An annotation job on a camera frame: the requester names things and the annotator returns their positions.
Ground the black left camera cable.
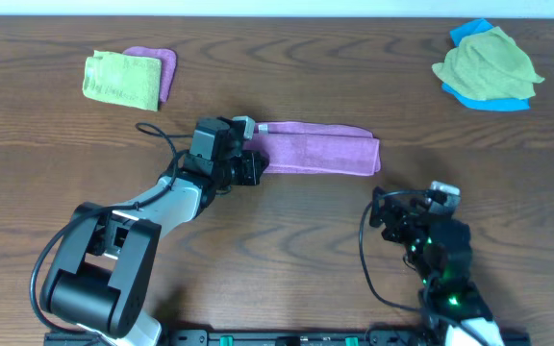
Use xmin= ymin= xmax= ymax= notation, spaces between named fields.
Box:
xmin=28 ymin=122 xmax=194 ymax=335

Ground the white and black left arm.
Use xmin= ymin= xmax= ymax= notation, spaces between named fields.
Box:
xmin=29 ymin=116 xmax=268 ymax=346

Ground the purple microfiber cloth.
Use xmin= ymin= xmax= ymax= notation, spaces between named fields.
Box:
xmin=244 ymin=121 xmax=381 ymax=177

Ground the folded green cloth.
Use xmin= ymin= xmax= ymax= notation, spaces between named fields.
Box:
xmin=82 ymin=51 xmax=162 ymax=111

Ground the black camera cable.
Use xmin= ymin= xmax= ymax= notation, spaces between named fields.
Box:
xmin=357 ymin=189 xmax=490 ymax=346
xmin=28 ymin=122 xmax=194 ymax=335

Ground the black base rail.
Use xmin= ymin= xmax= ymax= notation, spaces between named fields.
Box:
xmin=43 ymin=328 xmax=532 ymax=346

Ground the black right camera cable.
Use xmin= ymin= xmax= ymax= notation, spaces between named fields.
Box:
xmin=357 ymin=189 xmax=490 ymax=346

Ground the blue cloth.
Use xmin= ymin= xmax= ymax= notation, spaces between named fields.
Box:
xmin=441 ymin=18 xmax=530 ymax=112

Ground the folded purple cloth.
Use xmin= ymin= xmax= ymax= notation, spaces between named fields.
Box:
xmin=123 ymin=46 xmax=177 ymax=103

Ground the crumpled green cloth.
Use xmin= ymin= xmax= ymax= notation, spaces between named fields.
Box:
xmin=432 ymin=27 xmax=544 ymax=101

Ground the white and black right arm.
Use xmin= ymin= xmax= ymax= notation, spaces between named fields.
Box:
xmin=359 ymin=182 xmax=505 ymax=346

